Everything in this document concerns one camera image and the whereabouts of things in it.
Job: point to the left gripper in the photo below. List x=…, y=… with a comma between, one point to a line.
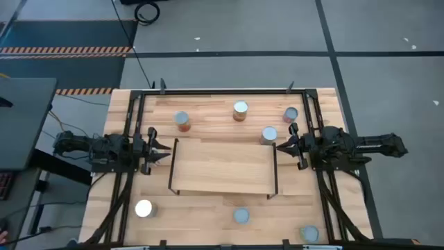
x=144, y=149

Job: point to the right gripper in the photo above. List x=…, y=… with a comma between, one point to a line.
x=304, y=147

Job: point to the plain silver can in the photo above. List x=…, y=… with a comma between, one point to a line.
x=269, y=133

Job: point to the pink label can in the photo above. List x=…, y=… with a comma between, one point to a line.
x=290, y=114

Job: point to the orange red label can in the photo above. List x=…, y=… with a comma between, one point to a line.
x=181, y=118

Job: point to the yellow tan label can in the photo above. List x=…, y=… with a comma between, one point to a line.
x=144, y=208

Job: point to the peach orange label can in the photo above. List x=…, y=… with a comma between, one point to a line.
x=240, y=107

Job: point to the carrot print can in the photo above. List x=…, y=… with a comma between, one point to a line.
x=241, y=215

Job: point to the green pea print can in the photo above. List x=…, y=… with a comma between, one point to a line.
x=309, y=234

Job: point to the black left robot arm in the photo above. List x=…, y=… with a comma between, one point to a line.
x=111, y=147

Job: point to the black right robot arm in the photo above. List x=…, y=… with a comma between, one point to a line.
x=347, y=144

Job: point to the wooden shelf with black legs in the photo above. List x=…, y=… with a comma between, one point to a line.
x=222, y=166

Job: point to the orange black hazard tape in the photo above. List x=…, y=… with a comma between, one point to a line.
x=415, y=241
x=66, y=49
x=83, y=91

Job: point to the dark floor mat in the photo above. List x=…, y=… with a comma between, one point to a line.
x=69, y=73

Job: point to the dark grey desk top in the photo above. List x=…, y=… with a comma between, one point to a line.
x=24, y=121

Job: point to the black equipment base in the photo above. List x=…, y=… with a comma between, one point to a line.
x=138, y=1

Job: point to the computer keyboard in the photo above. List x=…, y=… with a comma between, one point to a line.
x=5, y=185

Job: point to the person's hand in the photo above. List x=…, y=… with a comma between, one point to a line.
x=2, y=237

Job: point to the black metal table frame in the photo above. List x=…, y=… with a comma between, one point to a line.
x=222, y=92

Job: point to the black frame clamp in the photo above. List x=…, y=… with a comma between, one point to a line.
x=162, y=243
x=286, y=243

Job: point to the black desk frame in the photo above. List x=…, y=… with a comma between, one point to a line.
x=62, y=166

